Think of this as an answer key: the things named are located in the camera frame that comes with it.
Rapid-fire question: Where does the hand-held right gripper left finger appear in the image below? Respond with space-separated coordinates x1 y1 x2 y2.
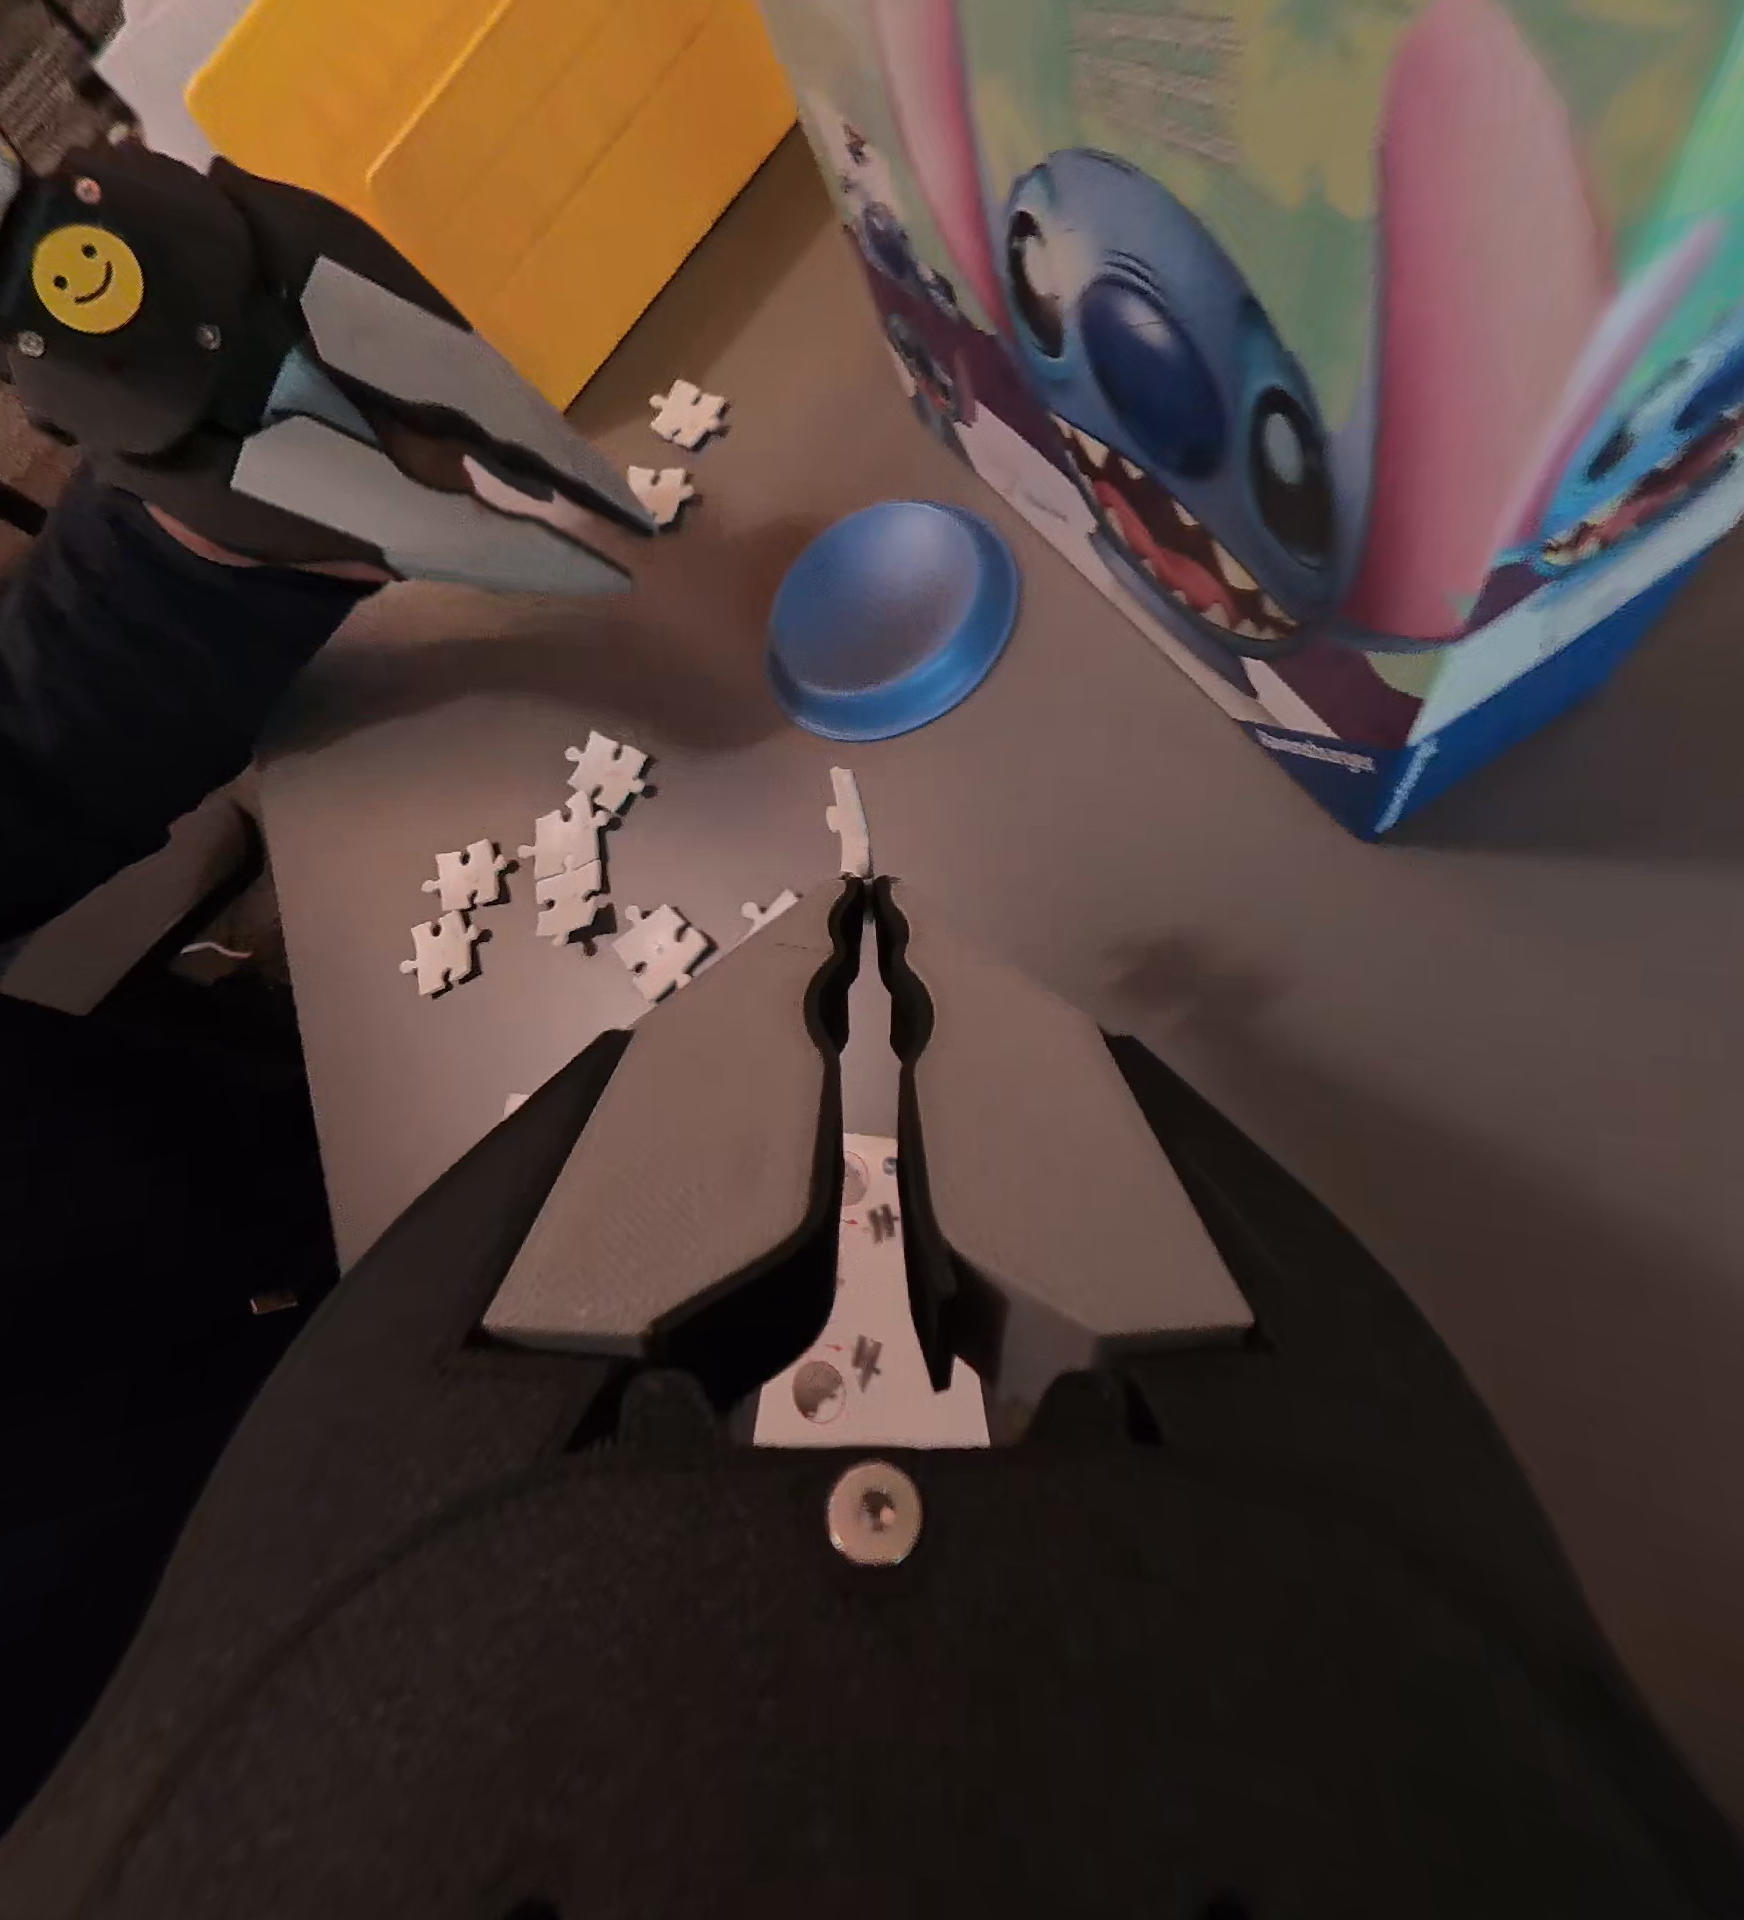
479 880 871 1403

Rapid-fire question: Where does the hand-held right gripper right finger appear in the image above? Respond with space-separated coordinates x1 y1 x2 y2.
869 880 1257 1421

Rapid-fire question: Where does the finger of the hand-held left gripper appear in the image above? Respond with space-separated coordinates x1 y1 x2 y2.
271 255 660 532
228 418 637 596

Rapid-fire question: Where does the scatter of white puzzle pieces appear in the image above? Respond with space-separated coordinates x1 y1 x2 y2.
400 729 804 1002

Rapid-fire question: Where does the person's left forearm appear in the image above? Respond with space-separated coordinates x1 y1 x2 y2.
0 466 409 976

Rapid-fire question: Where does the colourful cartoon puzzle box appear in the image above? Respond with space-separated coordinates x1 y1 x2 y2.
760 0 1744 841

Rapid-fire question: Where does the yellow box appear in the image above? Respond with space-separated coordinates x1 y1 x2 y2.
185 0 799 413

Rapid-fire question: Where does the white printed instruction leaflet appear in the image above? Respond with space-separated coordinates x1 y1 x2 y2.
752 1133 995 1451

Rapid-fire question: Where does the blue round plastic stand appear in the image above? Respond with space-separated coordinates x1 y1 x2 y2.
764 497 1025 742

